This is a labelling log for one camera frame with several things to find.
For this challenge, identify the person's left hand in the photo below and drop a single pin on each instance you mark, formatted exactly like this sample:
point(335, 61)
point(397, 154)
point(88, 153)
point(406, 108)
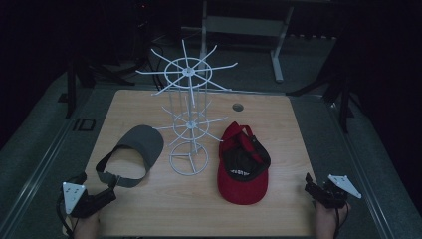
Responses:
point(87, 227)

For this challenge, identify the person's right hand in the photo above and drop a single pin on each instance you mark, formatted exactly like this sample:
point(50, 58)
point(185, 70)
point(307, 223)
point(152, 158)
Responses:
point(326, 220)

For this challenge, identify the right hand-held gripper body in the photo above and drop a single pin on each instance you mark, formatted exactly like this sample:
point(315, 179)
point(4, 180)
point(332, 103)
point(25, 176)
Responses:
point(341, 186)

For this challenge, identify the white metal table frame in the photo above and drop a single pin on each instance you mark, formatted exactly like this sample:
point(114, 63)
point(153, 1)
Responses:
point(247, 25)

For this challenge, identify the black metal stand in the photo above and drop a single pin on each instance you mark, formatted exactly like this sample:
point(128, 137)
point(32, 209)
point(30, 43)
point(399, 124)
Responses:
point(345, 106)
point(71, 88)

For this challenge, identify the gray round table grommet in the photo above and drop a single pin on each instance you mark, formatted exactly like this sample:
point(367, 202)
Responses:
point(238, 107)

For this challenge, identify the black rectangular floor frame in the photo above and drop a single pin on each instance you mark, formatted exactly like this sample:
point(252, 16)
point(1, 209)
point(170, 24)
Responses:
point(84, 124)

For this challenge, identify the red baseball cap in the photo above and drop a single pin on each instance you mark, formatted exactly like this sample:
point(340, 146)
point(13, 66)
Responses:
point(241, 191)

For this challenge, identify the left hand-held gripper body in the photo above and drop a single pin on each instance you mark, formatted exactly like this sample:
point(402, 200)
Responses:
point(72, 195)

